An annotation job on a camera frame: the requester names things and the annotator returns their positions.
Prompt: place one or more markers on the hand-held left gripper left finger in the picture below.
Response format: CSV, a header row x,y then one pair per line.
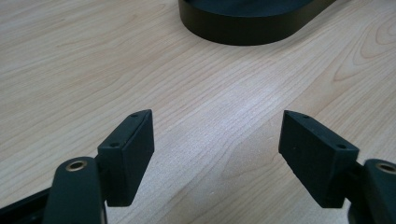
x,y
127,155

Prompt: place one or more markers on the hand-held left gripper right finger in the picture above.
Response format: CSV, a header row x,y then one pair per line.
x,y
317,158

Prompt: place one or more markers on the black key rack with tray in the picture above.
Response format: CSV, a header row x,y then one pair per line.
x,y
243,25

